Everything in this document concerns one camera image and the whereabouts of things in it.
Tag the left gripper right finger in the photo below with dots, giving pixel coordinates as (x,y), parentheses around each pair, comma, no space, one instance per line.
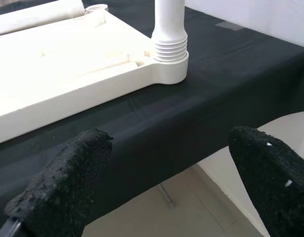
(273,185)

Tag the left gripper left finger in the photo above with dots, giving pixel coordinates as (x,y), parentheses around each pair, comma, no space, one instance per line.
(62,185)

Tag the white plastic children table top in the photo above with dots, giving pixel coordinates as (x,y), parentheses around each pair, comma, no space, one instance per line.
(67,98)

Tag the black table cloth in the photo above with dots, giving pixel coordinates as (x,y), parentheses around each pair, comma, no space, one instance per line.
(216,86)

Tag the grey tape strip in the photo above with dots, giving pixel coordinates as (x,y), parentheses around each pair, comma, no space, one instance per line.
(228,25)

